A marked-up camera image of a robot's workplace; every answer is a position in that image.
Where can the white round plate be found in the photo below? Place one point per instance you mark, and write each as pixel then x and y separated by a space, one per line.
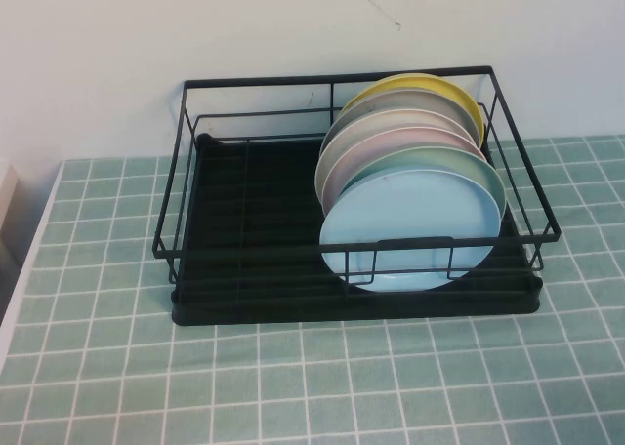
pixel 371 122

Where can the light blue round plate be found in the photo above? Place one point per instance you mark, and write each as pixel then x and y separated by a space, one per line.
pixel 405 211

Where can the green checked tablecloth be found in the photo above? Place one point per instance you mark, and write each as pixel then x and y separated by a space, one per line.
pixel 312 381

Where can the green round plate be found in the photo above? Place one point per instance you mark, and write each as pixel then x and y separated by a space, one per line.
pixel 439 160

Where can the pink round plate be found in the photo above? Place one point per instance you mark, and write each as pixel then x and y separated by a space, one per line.
pixel 390 140

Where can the grey round plate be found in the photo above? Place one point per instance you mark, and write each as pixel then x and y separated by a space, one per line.
pixel 415 99

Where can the yellow round plate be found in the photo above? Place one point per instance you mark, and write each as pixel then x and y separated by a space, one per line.
pixel 439 84

